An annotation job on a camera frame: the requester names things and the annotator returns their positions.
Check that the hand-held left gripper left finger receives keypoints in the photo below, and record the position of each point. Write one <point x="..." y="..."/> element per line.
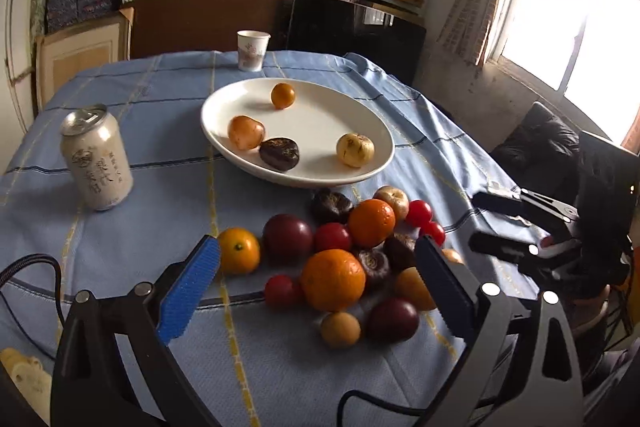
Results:
<point x="192" y="292"/>

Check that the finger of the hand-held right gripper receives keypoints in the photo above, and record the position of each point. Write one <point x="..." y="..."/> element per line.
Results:
<point x="495" y="243"/>
<point x="500" y="202"/>

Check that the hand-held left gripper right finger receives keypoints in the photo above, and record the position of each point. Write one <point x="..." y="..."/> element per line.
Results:
<point x="445" y="292"/>

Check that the dark red plum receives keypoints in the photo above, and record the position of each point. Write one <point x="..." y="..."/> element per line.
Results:
<point x="287" y="237"/>
<point x="392" y="320"/>

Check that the yellow orange green-stemmed mandarin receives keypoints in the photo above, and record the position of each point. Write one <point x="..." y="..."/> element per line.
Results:
<point x="239" y="251"/>

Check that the red cherry tomato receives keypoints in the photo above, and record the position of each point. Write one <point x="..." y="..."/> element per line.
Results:
<point x="281" y="291"/>
<point x="418" y="213"/>
<point x="434" y="233"/>

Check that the tan onion-shaped fruit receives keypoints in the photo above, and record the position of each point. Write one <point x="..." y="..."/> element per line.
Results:
<point x="395" y="197"/>

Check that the small tan longan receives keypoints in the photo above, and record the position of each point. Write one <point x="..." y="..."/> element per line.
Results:
<point x="340" y="330"/>

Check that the white oval plate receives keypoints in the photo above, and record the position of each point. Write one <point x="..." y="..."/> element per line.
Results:
<point x="320" y="122"/>

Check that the person's right hand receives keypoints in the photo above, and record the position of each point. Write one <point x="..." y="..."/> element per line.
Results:
<point x="592" y="309"/>

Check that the amber round fruit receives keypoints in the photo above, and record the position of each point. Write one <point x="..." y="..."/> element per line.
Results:
<point x="411" y="289"/>

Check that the small orange fruit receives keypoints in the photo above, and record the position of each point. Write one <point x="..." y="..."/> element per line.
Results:
<point x="452" y="257"/>

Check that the dark brown water chestnut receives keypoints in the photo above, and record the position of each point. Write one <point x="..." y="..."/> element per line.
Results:
<point x="399" y="252"/>
<point x="279" y="153"/>
<point x="374" y="264"/>
<point x="330" y="205"/>

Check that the black cushioned chair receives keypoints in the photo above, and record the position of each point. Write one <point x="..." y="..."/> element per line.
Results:
<point x="540" y="142"/>

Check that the blue checked tablecloth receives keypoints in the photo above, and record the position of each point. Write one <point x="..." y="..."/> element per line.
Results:
<point x="150" y="207"/>

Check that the large orange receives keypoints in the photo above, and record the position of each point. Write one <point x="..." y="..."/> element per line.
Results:
<point x="333" y="280"/>

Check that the pale yellow round fruit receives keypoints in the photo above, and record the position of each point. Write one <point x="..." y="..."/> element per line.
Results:
<point x="355" y="150"/>

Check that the white drink can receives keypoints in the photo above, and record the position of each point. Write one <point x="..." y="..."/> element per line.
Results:
<point x="97" y="162"/>

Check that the orange tan round fruit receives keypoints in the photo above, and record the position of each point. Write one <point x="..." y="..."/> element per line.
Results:
<point x="246" y="132"/>

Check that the pale yellow object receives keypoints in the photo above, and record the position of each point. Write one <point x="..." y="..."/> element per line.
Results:
<point x="25" y="377"/>

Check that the window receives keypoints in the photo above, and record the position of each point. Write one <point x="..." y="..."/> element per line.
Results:
<point x="565" y="22"/>

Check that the small round orange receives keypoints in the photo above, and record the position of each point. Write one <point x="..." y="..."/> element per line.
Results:
<point x="282" y="96"/>

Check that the black glossy panel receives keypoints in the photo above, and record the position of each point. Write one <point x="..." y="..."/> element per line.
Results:
<point x="350" y="37"/>

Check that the white paper cup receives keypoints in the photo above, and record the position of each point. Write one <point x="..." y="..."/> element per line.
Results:
<point x="252" y="52"/>

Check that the beige framed wooden panel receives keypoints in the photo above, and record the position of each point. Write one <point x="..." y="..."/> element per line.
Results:
<point x="80" y="57"/>

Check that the brown wooden cabinet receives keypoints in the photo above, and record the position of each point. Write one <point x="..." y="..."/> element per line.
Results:
<point x="200" y="27"/>

